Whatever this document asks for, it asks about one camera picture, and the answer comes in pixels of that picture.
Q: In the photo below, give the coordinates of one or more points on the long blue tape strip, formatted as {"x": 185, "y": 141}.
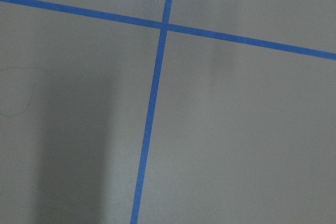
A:
{"x": 172, "y": 27}

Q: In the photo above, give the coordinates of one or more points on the crossing blue tape strip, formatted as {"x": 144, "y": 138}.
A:
{"x": 150, "y": 113}

